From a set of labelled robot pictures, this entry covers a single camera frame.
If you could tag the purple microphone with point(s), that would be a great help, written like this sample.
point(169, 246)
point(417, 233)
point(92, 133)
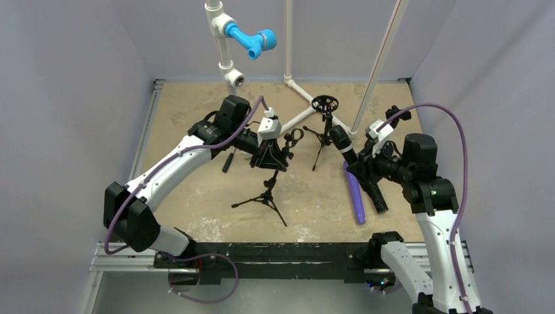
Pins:
point(355, 196)

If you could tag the small black tripod stand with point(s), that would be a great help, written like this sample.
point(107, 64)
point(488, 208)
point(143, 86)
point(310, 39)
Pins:
point(266, 197)

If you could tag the small dark grey microphone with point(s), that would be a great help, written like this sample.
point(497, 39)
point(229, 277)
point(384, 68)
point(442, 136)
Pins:
point(343, 144)

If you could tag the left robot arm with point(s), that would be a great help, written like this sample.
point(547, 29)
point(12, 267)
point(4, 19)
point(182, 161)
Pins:
point(129, 208)

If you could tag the hammer with black handle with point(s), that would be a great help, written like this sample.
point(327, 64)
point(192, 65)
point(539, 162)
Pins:
point(228, 161)

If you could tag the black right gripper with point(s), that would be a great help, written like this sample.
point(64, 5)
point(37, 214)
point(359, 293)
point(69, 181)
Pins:
point(367, 163)

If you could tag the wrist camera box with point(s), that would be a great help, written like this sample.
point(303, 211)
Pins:
point(269, 127)
point(378, 133)

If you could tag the blue plastic faucet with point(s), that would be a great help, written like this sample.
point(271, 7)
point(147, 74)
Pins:
point(254, 44)

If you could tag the black speckled condenser microphone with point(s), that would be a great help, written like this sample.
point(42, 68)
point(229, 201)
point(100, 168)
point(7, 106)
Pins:
point(373, 191)

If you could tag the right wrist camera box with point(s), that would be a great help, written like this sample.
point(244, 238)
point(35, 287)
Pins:
point(378, 133)

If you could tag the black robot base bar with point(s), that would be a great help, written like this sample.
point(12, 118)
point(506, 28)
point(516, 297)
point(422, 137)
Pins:
point(345, 261)

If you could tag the white PVC pipe frame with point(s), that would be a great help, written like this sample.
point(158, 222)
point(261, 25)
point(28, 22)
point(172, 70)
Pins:
point(217, 19)

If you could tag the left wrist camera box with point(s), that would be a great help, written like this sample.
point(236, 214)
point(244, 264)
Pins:
point(269, 127)

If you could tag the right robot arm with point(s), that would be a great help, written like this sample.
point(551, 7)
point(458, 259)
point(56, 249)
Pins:
point(450, 287)

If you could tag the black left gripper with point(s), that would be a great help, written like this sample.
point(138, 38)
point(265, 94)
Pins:
point(269, 156)

